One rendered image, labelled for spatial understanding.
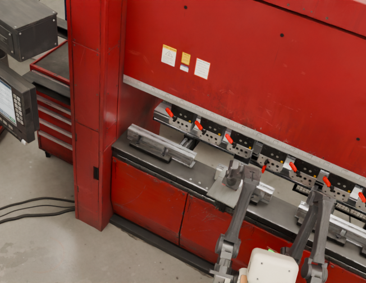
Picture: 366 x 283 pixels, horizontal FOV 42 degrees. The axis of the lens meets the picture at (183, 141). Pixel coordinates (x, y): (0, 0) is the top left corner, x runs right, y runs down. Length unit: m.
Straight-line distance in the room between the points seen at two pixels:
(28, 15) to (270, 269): 1.63
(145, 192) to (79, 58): 1.09
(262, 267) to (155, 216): 1.46
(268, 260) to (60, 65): 2.28
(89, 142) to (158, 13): 1.03
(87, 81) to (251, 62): 0.99
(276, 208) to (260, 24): 1.23
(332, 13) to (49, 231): 2.65
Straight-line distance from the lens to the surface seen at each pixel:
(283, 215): 3.10
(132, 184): 3.43
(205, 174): 3.18
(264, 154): 2.85
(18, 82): 2.63
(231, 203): 2.89
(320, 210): 2.49
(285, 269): 2.25
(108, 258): 3.77
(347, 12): 2.28
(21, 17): 2.47
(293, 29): 2.39
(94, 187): 3.54
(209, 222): 3.29
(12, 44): 2.47
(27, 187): 4.23
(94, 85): 2.90
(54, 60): 3.86
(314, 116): 2.59
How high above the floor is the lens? 3.18
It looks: 43 degrees down
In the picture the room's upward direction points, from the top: 10 degrees clockwise
